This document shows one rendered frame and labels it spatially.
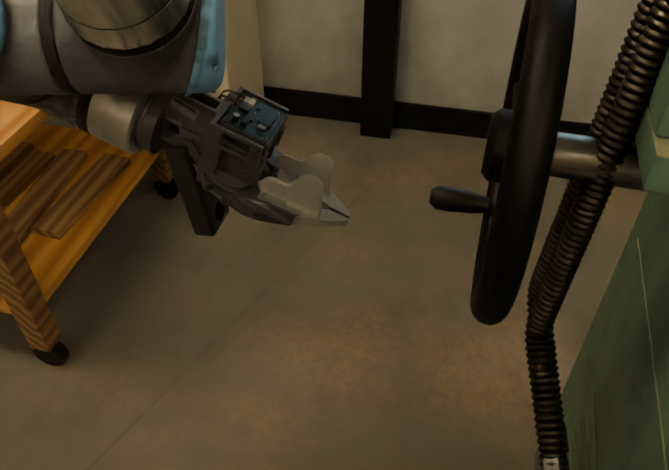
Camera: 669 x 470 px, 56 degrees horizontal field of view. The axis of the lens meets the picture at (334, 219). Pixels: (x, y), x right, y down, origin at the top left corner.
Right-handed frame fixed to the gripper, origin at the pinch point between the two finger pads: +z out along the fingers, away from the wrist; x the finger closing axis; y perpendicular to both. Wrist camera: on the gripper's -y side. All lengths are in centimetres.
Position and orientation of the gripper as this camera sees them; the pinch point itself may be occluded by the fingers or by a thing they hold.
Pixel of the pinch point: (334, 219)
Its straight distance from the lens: 62.7
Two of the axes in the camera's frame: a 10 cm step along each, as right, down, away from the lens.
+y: 3.4, -6.5, -6.9
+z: 9.0, 4.4, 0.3
